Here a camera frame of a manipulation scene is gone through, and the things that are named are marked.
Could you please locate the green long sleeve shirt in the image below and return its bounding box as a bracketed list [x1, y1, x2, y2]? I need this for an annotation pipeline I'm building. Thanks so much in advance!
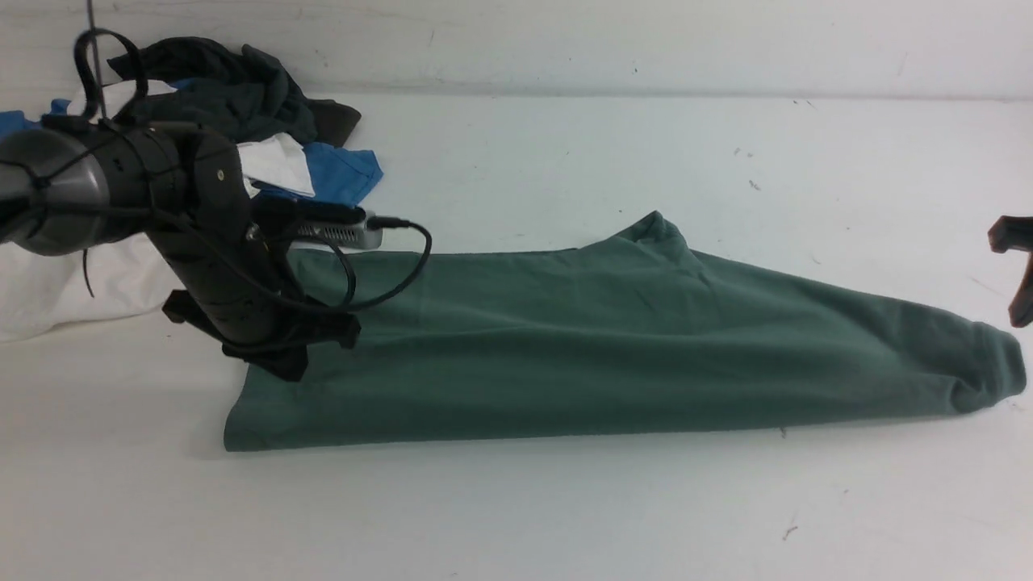
[223, 212, 1027, 452]

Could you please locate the dark grey shirt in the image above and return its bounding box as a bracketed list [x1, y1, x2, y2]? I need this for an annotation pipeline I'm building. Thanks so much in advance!
[133, 37, 362, 148]

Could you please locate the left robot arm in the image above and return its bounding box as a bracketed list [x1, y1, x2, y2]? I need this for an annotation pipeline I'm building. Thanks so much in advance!
[2, 118, 361, 383]

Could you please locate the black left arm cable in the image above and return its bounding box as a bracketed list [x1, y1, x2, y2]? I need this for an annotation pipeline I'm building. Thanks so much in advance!
[0, 0, 433, 356]

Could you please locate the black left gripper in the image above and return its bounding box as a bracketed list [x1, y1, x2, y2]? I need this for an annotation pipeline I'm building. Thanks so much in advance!
[97, 122, 361, 383]

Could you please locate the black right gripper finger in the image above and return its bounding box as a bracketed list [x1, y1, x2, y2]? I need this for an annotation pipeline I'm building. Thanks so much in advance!
[988, 215, 1033, 329]

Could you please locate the blue shirt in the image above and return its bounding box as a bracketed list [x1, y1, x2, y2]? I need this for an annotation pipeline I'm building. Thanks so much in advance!
[1, 78, 383, 207]

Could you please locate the white shirt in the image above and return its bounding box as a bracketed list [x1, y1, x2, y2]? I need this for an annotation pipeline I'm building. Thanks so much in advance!
[0, 79, 317, 344]

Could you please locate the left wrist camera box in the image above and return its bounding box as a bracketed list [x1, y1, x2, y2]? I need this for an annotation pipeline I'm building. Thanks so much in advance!
[251, 194, 383, 250]

